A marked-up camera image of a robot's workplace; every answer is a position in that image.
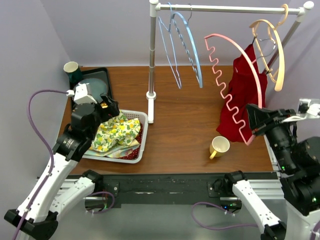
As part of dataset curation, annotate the light wooden hanger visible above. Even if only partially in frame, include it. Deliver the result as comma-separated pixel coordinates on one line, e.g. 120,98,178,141
249,3,289,92

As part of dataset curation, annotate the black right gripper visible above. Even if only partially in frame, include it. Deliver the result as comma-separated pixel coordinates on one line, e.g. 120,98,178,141
245,101,298,169

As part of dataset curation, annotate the plain red garment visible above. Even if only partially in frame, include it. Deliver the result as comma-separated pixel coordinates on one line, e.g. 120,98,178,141
216,55,258,142

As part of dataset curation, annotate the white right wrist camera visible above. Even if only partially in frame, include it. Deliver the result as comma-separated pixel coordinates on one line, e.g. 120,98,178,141
282,98,320,123

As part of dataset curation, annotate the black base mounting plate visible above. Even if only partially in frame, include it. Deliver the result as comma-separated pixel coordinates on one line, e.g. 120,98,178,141
74,172,276,210

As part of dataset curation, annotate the white plastic mesh basket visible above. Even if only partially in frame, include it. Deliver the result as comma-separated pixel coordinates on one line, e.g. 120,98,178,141
83,109,148,164

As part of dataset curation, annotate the gold cutlery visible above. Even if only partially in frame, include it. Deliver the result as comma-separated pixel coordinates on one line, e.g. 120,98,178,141
100,102,108,109

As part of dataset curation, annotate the yellow lemon print garment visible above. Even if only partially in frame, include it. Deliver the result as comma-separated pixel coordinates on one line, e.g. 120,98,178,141
89,112,141,154

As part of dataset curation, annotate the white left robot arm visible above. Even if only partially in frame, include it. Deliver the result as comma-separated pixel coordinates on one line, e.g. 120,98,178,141
4,94,120,240

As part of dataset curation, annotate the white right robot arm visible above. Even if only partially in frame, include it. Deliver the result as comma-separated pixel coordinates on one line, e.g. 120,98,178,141
212,99,320,240

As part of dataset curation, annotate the pink plastic hanger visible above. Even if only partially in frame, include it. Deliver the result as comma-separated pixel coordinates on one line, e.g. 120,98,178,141
204,33,268,145

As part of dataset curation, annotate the yellow mug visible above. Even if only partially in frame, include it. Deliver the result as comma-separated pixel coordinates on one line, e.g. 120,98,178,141
209,136,230,160

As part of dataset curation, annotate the pastel floral skirt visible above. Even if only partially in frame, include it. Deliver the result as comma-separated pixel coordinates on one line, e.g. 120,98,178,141
85,139,140,159

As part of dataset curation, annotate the teal ceramic plate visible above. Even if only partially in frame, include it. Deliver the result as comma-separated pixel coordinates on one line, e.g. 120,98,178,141
79,78,108,103

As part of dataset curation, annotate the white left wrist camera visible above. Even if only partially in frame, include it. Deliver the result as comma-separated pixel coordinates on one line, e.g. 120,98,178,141
66,83,98,105

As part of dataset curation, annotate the red polka dot skirt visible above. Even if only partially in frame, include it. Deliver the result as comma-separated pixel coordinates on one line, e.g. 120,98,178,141
121,123,143,161

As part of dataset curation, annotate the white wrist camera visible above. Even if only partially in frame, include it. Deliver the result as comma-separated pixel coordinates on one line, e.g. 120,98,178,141
282,98,320,123
66,83,98,105

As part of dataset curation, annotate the silver white clothes rack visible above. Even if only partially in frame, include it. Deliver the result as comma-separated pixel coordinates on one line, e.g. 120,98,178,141
146,0,315,124

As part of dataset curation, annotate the light blue plastic hanger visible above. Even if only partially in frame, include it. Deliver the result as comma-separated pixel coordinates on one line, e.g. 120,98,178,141
168,2,203,89

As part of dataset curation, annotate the blue wire hanger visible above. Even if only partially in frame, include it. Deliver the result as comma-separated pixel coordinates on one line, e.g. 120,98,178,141
157,2,183,90

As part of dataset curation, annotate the dark green cup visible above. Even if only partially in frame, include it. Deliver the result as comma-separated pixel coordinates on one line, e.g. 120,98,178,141
63,61,83,84

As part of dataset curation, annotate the black tray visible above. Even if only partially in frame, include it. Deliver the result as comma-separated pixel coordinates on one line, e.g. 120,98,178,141
68,67,115,111

